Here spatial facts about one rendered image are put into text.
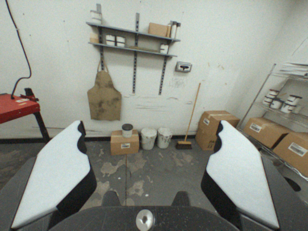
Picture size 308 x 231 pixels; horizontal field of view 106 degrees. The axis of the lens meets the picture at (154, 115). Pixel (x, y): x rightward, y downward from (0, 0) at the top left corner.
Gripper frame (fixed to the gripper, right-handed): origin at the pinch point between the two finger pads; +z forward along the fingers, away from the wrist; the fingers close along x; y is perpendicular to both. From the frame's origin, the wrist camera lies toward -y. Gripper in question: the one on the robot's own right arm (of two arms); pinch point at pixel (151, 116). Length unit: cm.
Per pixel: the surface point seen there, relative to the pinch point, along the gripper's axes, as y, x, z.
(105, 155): 157, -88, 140
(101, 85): 39, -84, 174
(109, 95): 55, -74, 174
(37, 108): 46, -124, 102
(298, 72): 16, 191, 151
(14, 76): 21, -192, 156
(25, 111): 45, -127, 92
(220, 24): -45, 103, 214
